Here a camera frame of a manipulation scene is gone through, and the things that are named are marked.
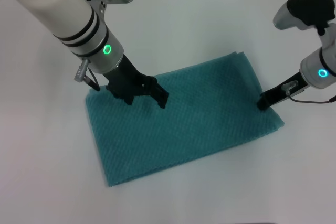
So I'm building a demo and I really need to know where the clear plug with dark cable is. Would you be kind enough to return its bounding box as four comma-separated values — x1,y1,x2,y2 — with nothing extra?
282,80,336,104

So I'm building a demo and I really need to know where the silver plug with black cable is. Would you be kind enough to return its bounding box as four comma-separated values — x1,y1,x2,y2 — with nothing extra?
73,59,101,92

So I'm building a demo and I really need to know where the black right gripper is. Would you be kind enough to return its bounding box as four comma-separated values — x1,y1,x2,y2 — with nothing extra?
256,70,310,112

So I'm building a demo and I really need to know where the teal waffle-weave towel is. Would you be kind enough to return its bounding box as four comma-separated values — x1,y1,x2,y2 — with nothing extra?
84,51,286,188

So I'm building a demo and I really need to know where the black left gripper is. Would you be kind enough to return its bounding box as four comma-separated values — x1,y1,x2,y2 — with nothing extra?
102,55,169,110

